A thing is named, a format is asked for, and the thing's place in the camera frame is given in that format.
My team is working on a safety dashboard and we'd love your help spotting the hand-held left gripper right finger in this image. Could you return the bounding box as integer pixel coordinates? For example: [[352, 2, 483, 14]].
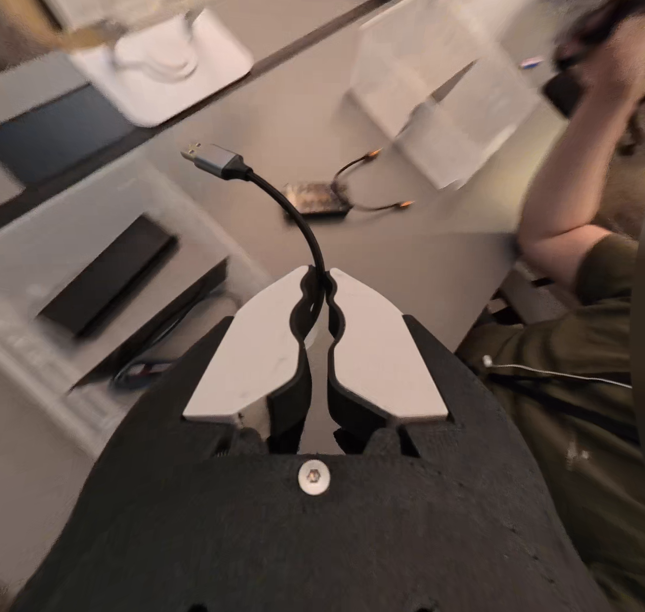
[[328, 268, 449, 427]]

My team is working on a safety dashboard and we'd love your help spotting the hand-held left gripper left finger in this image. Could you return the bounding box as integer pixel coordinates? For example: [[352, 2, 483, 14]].
[[182, 265, 310, 429]]

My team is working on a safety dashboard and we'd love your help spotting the black cable with orange plugs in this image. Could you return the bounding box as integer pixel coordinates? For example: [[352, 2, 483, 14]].
[[330, 148, 416, 214]]

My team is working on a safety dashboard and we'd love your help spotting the black cable with grey plugs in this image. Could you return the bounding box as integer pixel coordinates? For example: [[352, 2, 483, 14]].
[[180, 140, 328, 330]]

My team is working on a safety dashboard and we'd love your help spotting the clear plastic storage box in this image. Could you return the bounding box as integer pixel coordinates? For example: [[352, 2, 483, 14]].
[[348, 0, 542, 192], [0, 156, 268, 459]]

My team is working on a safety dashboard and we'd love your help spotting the person's right forearm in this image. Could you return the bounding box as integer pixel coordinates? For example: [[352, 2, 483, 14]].
[[516, 63, 645, 290]]

